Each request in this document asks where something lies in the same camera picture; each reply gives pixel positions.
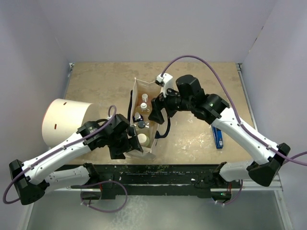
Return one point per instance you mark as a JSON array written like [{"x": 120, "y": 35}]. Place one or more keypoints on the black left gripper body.
[{"x": 117, "y": 139}]

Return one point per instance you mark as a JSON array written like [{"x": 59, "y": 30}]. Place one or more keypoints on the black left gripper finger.
[
  {"x": 117, "y": 152},
  {"x": 134, "y": 141}
]

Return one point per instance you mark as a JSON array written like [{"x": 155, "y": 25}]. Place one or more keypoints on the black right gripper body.
[{"x": 172, "y": 102}]

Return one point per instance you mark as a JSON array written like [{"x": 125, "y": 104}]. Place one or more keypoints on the amber liquid pump bottle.
[{"x": 144, "y": 109}]

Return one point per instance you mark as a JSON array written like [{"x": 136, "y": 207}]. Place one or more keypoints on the clear bottle grey cap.
[{"x": 143, "y": 126}]

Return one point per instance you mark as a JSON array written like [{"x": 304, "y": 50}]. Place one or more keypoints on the orange navy pump bottle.
[{"x": 137, "y": 117}]

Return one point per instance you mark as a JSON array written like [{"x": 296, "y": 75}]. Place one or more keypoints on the pink liquid pump bottle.
[{"x": 144, "y": 98}]

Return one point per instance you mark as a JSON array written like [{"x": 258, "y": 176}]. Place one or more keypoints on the cream canvas tote bag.
[{"x": 153, "y": 90}]

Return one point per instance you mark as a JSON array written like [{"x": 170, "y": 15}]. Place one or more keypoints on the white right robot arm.
[{"x": 267, "y": 156}]

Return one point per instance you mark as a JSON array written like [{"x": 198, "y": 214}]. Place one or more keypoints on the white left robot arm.
[{"x": 32, "y": 179}]

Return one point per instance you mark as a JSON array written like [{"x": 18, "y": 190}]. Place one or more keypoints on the blue black clamp tool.
[{"x": 218, "y": 137}]

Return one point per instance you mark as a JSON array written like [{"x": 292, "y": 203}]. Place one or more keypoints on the white cylindrical paper roll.
[{"x": 63, "y": 117}]

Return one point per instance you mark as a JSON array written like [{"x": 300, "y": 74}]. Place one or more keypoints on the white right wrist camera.
[{"x": 165, "y": 81}]

